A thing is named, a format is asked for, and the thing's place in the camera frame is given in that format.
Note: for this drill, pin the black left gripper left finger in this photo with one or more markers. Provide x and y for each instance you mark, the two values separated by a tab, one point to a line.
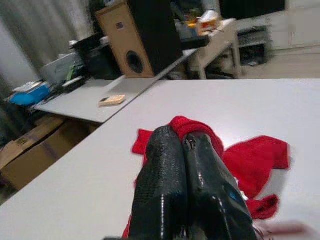
160	180

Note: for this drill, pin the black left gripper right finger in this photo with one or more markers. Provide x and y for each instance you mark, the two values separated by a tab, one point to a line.
212	190

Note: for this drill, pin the red shirt white print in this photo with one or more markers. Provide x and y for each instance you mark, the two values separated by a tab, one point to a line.
255	162

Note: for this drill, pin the beige remote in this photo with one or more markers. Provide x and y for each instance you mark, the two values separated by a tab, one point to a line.
111	100

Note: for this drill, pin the brown cardboard box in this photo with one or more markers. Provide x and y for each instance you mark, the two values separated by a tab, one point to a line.
30	160

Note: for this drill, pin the black storage bin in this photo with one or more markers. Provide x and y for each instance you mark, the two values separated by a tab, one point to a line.
100	60

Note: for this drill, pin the black tray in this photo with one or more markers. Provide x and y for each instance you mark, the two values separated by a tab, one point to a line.
195	42

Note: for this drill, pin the white side table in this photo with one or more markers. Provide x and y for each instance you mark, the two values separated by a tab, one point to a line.
220	42

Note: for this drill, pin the wooden speaker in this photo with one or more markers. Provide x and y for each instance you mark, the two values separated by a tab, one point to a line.
120	37

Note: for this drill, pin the white printer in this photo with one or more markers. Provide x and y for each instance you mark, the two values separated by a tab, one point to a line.
60	67

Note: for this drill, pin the blue box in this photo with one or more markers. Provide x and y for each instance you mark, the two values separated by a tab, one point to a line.
30	95

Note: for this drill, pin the white yellow box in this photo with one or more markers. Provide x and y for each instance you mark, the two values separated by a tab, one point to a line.
208	23

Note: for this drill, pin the white tv cabinet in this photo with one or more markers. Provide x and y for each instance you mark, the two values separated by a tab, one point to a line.
295	32

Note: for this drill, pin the black television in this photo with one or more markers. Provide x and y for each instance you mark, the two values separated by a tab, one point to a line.
250	7

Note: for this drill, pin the grey curtain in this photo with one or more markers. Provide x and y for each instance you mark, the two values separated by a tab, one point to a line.
37	25

